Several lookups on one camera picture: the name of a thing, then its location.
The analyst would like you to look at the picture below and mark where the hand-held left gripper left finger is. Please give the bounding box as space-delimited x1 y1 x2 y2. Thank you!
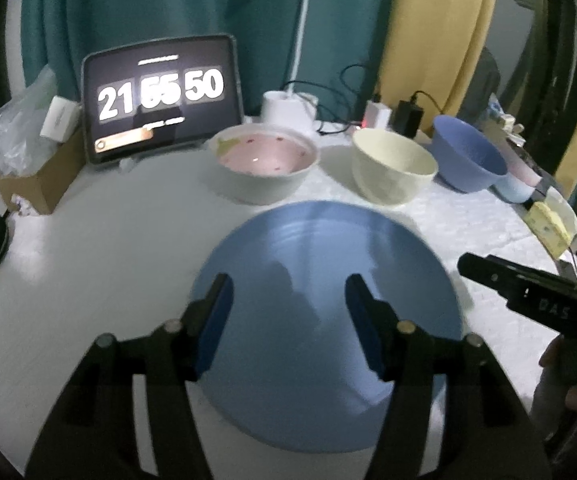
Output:
26 272 234 480

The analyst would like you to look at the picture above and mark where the blue plate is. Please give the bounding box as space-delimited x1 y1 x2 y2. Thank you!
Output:
188 201 464 453

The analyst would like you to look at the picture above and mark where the white desk lamp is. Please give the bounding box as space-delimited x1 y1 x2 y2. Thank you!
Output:
261 0 372 128

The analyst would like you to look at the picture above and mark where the white plastic basket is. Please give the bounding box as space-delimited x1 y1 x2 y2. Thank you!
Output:
486 95 525 136

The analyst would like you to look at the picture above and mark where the black charger cable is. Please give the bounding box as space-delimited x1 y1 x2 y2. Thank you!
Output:
411 91 444 112

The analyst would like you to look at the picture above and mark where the green curtain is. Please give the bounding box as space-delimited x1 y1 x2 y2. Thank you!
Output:
21 0 394 121

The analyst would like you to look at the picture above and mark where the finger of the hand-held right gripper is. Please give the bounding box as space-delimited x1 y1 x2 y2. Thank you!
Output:
457 252 537 308
486 254 577 292

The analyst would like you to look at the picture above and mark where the cream bowl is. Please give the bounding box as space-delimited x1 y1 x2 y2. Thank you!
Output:
351 128 439 207

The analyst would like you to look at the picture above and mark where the plain pink bowl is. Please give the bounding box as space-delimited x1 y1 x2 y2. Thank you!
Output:
506 140 544 186

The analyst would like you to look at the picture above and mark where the pink strawberry print bowl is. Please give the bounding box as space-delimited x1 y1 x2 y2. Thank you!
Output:
208 125 319 206

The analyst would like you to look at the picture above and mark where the large blue bowl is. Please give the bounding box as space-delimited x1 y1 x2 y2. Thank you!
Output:
431 115 509 193

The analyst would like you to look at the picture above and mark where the cardboard box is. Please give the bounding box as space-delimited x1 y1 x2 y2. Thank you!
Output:
0 127 86 216

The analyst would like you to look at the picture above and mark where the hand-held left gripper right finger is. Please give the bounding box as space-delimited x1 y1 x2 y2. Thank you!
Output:
345 272 552 480

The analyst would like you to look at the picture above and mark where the tablet with clock display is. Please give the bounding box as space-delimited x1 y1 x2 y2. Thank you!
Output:
81 34 245 166

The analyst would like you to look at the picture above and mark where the black charger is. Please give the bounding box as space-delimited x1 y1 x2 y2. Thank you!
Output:
393 100 424 137

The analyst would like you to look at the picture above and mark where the small white box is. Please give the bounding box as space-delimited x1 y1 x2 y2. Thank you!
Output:
39 96 80 142

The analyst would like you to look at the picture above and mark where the white charger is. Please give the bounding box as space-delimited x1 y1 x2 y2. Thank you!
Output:
365 101 393 130

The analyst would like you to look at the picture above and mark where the clear plastic bag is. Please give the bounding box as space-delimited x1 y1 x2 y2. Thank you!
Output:
0 65 59 176

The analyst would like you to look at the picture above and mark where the yellow sponge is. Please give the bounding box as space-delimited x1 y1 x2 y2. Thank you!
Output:
525 201 571 256

